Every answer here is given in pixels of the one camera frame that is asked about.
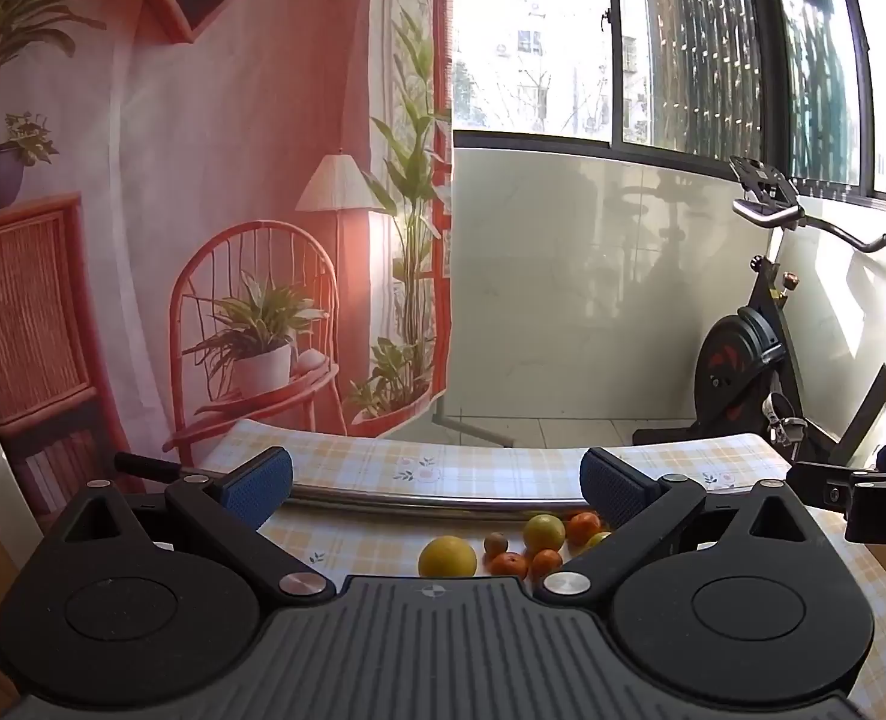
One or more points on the orange mandarin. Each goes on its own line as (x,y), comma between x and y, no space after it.
(508,566)
(582,527)

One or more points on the large orange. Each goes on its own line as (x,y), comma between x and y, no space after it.
(546,564)

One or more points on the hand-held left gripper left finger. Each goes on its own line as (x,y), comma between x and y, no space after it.
(255,486)

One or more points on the checked floral tablecloth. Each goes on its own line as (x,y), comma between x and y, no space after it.
(383,465)

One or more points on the small brown kiwi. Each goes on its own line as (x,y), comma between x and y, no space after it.
(496,543)

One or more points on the printed room wall tapestry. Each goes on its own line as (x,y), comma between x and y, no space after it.
(150,165)

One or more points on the long steel pole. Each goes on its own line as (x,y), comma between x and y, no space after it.
(413,499)

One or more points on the black exercise bike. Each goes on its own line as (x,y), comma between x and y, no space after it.
(742,367)

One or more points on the yellow-green citrus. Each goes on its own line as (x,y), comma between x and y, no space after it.
(545,532)

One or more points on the large yellow lemon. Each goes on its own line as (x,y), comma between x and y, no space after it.
(449,557)

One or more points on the metal backdrop stand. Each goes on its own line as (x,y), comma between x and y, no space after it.
(473,431)

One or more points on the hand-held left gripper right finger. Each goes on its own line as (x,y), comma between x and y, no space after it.
(615,489)

